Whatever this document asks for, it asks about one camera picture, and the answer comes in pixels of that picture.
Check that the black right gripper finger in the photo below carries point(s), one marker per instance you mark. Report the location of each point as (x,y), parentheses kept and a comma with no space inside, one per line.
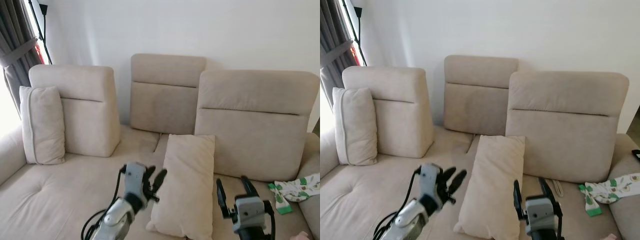
(222,195)
(546,191)
(518,196)
(249,189)

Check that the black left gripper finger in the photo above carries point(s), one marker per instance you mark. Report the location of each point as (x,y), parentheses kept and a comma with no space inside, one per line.
(459,183)
(160,182)
(447,179)
(149,177)

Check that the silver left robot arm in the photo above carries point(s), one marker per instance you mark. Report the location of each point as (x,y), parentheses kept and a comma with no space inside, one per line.
(112,217)
(410,220)

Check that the large smooth beige pillow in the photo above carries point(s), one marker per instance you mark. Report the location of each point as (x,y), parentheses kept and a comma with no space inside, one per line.
(495,190)
(187,185)

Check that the beige fabric sofa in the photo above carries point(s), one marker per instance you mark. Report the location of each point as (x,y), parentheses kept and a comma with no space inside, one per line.
(390,185)
(75,185)

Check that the wide beige sofa backrest cushion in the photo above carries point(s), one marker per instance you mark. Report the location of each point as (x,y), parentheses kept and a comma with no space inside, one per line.
(255,130)
(565,135)

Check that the small beige piped pillow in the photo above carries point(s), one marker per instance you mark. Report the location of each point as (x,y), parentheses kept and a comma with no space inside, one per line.
(42,125)
(355,127)

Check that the black floor lamp stand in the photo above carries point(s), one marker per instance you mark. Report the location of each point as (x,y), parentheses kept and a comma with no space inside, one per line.
(45,40)
(359,40)

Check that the white avocado print cloth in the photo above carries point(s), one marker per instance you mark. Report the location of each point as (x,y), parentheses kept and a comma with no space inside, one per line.
(607,192)
(295,190)

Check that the pink object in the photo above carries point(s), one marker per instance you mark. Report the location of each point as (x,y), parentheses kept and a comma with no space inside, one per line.
(302,236)
(613,236)

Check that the small black device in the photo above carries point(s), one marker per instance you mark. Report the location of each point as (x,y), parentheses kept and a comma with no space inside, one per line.
(636,155)

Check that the grey curtain tieback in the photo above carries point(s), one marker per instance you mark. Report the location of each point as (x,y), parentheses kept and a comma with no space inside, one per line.
(17,52)
(334,56)

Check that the grey curtain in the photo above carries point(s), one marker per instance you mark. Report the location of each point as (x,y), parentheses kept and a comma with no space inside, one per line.
(15,25)
(331,25)

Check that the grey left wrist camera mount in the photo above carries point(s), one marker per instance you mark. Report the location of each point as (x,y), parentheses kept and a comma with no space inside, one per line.
(430,180)
(134,177)

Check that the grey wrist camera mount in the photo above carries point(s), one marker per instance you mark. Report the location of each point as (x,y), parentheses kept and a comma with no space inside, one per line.
(430,180)
(541,215)
(247,212)
(134,177)

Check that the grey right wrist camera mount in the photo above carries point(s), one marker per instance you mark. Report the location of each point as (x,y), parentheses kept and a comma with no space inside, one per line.
(541,215)
(247,212)

